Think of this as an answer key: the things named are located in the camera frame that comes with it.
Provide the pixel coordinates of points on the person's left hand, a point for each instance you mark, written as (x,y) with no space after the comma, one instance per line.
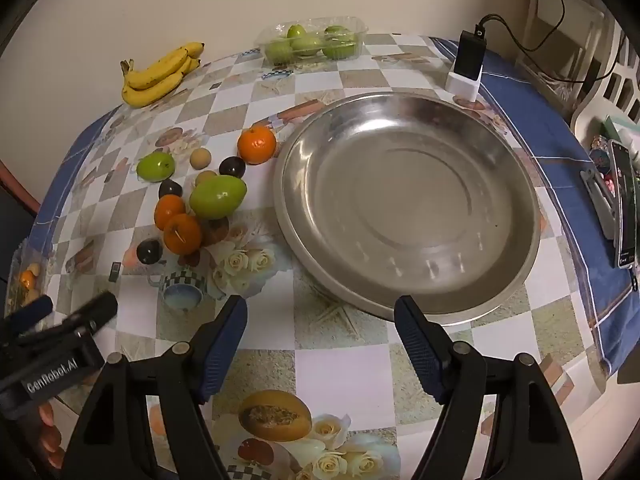
(50,435)

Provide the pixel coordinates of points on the small green guava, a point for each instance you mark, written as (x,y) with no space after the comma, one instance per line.
(339,51)
(337,31)
(295,31)
(306,43)
(278,50)

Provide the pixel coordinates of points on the white charger base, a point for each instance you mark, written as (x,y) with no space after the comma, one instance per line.
(462,87)

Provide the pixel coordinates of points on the reddish wooden furniture edge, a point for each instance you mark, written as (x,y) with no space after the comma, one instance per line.
(17,185)

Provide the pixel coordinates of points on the clear plastic fruit container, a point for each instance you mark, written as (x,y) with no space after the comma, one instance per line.
(315,57)

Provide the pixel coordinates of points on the large orange tangerine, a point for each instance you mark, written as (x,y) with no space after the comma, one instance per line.
(256,145)

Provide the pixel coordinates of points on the small orange tangerine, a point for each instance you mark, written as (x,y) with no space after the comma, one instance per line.
(169,209)
(183,234)

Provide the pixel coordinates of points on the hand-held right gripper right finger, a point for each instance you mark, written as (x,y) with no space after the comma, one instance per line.
(420,350)

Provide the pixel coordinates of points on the green mango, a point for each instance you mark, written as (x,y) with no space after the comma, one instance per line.
(218,197)

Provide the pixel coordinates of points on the grey phone stand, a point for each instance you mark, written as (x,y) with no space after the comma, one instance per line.
(597,195)

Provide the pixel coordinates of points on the bunch of yellow bananas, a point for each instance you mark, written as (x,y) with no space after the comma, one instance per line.
(150,85)

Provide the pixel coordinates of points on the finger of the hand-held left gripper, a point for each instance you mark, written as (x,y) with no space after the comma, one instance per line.
(32,310)
(95,310)

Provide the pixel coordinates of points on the checkered printed tablecloth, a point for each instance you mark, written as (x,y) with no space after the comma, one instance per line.
(340,345)

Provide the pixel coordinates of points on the green apple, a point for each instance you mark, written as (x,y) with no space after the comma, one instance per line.
(156,166)

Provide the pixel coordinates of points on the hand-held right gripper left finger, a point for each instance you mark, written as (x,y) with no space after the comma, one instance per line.
(220,355)

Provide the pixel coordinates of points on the dark purple plum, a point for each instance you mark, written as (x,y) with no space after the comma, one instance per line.
(169,189)
(148,251)
(231,166)

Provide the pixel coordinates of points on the beige wooden chair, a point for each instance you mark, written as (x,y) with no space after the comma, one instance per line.
(575,25)

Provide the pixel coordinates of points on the white plastic chair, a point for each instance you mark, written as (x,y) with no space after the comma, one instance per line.
(590,110)

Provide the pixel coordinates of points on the clear plastic bag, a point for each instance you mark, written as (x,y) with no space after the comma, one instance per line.
(27,280)

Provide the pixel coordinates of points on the stainless steel basin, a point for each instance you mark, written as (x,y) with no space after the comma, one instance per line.
(407,200)

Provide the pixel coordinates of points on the tan round longan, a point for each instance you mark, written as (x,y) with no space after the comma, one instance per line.
(205,178)
(200,158)

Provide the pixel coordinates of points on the black power adapter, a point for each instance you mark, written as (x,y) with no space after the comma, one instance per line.
(469,55)

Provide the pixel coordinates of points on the black smartphone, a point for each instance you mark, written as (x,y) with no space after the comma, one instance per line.
(624,210)

